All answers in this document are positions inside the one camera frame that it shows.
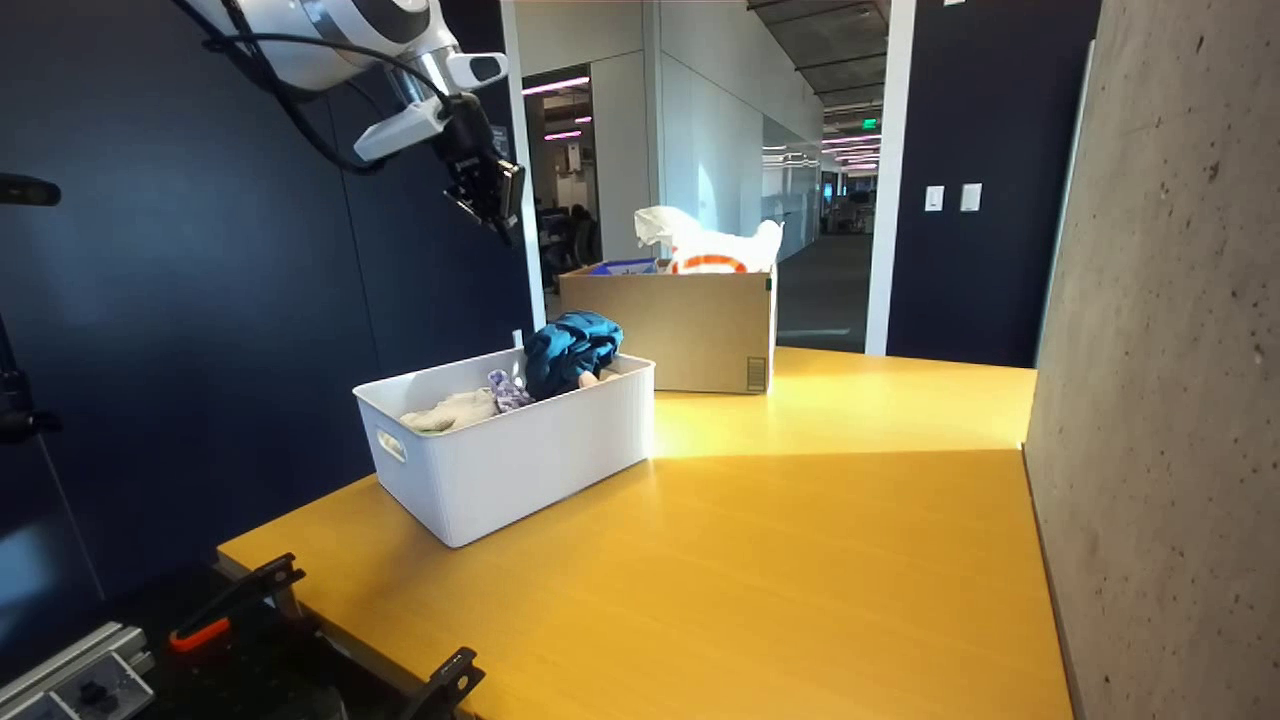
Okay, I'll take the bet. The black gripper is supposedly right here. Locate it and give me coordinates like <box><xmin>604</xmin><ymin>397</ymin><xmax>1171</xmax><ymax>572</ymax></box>
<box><xmin>437</xmin><ymin>91</ymin><xmax>529</xmax><ymax>246</ymax></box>

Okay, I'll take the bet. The dark blue shirt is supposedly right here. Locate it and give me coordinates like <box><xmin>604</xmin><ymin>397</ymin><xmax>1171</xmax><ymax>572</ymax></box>
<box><xmin>520</xmin><ymin>311</ymin><xmax>630</xmax><ymax>405</ymax></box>

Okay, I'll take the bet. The purple patterned shirt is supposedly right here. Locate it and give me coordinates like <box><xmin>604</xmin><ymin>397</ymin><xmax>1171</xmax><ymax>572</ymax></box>
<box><xmin>485</xmin><ymin>355</ymin><xmax>537</xmax><ymax>416</ymax></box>

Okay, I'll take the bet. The cream white towel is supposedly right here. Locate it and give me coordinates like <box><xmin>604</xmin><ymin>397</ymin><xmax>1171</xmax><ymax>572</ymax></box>
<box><xmin>398</xmin><ymin>387</ymin><xmax>502</xmax><ymax>434</ymax></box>

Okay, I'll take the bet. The white ribbed plastic basket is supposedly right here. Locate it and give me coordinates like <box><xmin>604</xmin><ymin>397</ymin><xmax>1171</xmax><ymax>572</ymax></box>
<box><xmin>354</xmin><ymin>349</ymin><xmax>662</xmax><ymax>552</ymax></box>

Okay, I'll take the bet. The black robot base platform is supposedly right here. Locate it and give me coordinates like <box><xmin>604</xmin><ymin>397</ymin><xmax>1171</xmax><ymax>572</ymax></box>
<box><xmin>0</xmin><ymin>552</ymin><xmax>488</xmax><ymax>720</ymax></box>

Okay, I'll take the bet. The blue printed carton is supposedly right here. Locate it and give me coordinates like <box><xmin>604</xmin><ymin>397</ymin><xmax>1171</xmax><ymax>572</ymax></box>
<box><xmin>590</xmin><ymin>256</ymin><xmax>672</xmax><ymax>280</ymax></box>

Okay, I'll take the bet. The white plastic bag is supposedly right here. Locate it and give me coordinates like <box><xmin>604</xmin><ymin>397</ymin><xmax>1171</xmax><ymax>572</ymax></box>
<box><xmin>634</xmin><ymin>198</ymin><xmax>790</xmax><ymax>280</ymax></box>

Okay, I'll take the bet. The brown cardboard box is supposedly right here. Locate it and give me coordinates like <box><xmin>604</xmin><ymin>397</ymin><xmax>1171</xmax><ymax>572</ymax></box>
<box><xmin>557</xmin><ymin>262</ymin><xmax>775</xmax><ymax>397</ymax></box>

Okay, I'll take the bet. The grey concrete pillar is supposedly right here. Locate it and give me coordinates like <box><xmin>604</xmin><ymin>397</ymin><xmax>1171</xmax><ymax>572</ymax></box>
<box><xmin>1022</xmin><ymin>0</ymin><xmax>1280</xmax><ymax>720</ymax></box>

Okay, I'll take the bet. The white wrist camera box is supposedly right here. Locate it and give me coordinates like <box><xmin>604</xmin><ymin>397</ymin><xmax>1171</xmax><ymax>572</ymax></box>
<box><xmin>354</xmin><ymin>91</ymin><xmax>454</xmax><ymax>169</ymax></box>

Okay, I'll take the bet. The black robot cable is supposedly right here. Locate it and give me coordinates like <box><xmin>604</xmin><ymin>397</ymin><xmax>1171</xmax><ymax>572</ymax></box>
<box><xmin>172</xmin><ymin>0</ymin><xmax>464</xmax><ymax>177</ymax></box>

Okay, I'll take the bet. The black camera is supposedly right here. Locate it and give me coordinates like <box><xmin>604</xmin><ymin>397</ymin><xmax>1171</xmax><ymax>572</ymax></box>
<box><xmin>0</xmin><ymin>173</ymin><xmax>63</xmax><ymax>210</ymax></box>

